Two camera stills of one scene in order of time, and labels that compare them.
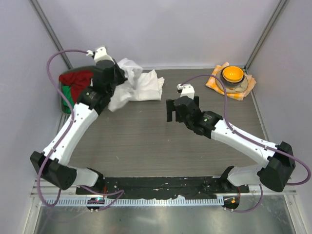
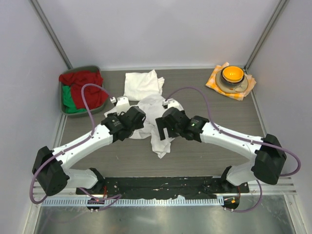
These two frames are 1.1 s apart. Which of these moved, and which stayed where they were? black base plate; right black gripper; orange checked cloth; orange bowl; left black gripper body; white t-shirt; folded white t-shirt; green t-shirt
Moved: white t-shirt; left black gripper body; right black gripper
Stayed: orange checked cloth; orange bowl; folded white t-shirt; green t-shirt; black base plate
